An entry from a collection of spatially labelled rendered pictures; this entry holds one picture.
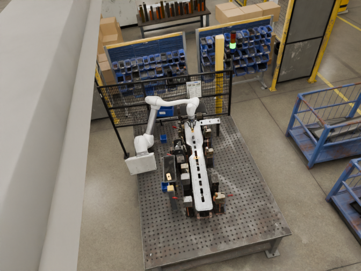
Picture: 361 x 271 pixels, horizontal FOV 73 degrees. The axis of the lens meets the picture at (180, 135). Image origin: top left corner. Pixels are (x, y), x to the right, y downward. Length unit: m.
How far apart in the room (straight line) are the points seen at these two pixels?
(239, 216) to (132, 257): 1.58
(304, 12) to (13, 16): 5.04
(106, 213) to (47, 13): 3.83
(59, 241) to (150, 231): 2.81
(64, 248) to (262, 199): 3.01
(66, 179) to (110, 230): 3.74
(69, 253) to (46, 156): 0.08
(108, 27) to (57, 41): 6.91
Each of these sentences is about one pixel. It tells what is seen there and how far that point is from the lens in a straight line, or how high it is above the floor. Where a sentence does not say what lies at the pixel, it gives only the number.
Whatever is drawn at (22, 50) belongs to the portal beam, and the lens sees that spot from 0.33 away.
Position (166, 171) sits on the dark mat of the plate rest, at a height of 1.16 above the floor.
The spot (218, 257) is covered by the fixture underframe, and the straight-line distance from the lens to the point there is 3.36.
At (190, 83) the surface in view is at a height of 1.41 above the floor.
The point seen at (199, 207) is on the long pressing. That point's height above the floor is 1.00.
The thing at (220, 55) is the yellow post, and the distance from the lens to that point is 3.45.
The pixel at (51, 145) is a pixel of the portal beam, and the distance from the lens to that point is 0.23.
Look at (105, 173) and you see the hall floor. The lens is 4.56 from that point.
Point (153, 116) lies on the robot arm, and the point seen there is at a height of 1.18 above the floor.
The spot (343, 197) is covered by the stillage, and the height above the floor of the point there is 0.16.
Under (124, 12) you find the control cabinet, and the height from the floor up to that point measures 0.53.
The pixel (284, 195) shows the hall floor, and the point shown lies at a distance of 4.11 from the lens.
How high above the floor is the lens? 3.44
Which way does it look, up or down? 46 degrees down
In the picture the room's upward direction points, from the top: 8 degrees counter-clockwise
